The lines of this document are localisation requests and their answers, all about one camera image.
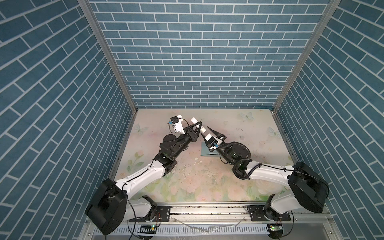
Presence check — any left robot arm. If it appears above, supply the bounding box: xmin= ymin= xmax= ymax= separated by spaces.
xmin=85 ymin=122 xmax=203 ymax=236

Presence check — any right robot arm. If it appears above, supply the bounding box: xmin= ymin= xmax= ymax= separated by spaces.
xmin=201 ymin=130 xmax=330 ymax=221

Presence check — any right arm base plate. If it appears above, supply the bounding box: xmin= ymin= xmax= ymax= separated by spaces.
xmin=247 ymin=205 xmax=291 ymax=222

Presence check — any white glue stick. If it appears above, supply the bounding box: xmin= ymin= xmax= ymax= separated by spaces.
xmin=191 ymin=117 xmax=206 ymax=133

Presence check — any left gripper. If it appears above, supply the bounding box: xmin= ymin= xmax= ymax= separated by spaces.
xmin=170 ymin=122 xmax=201 ymax=160

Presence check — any teal envelope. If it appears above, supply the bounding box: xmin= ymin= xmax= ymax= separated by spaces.
xmin=201 ymin=142 xmax=219 ymax=157

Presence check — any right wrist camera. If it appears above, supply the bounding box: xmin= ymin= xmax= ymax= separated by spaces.
xmin=209 ymin=135 xmax=227 ymax=152

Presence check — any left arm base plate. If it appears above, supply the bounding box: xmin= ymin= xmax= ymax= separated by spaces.
xmin=129 ymin=206 xmax=171 ymax=223

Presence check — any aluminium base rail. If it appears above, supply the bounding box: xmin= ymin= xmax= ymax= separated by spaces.
xmin=86 ymin=202 xmax=334 ymax=226

